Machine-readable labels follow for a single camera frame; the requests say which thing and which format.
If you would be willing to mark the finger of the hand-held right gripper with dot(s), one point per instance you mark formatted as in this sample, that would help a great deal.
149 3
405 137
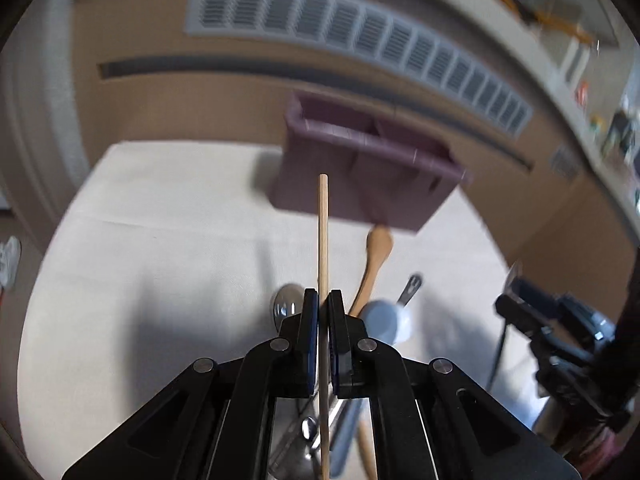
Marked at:
522 305

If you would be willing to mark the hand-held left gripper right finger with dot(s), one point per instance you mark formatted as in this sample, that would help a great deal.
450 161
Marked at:
336 345

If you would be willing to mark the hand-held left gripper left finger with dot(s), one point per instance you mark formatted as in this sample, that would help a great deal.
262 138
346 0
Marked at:
311 340

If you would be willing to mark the metal spoon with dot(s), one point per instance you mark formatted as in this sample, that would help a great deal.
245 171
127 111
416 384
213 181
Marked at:
287 305

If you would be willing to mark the wooden spoon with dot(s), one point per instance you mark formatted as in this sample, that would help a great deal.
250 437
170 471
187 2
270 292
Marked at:
379 250

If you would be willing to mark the purple utensil organizer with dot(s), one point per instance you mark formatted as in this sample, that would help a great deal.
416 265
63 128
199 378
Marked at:
350 175

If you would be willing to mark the small grey vent grille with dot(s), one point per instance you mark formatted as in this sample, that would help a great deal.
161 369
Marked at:
565 161

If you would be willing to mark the orange bottle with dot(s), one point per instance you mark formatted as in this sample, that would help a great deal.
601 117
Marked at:
581 94

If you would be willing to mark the yellow tool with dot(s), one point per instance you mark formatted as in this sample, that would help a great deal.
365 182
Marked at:
550 15

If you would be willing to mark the white shoes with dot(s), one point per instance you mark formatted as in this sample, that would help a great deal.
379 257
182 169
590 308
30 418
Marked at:
10 260

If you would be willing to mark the long grey vent grille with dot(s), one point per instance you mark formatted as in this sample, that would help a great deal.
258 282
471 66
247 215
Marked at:
350 25

